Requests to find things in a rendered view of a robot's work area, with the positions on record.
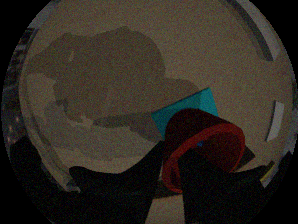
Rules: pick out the yellow rectangular block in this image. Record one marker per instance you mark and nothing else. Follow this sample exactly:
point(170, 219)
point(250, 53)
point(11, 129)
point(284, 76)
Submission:
point(267, 171)

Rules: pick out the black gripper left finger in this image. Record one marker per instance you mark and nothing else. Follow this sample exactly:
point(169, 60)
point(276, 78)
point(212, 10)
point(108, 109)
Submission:
point(135, 187)

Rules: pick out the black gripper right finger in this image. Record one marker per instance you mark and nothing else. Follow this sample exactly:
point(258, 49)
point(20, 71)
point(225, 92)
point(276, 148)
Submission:
point(204, 185)

